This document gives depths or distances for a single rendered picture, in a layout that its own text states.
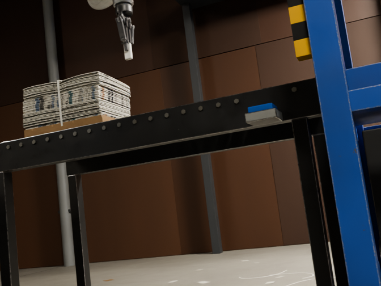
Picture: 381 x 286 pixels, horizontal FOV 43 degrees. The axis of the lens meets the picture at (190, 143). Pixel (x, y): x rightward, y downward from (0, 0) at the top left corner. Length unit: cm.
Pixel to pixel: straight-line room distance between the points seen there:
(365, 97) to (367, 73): 18
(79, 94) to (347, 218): 119
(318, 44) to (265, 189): 351
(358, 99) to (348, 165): 18
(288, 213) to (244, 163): 65
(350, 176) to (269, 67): 367
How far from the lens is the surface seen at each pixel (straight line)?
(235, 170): 493
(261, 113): 153
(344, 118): 138
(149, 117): 177
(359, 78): 155
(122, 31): 212
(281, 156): 482
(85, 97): 204
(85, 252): 254
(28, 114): 218
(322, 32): 144
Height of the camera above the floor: 43
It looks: 8 degrees up
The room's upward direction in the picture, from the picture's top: 7 degrees counter-clockwise
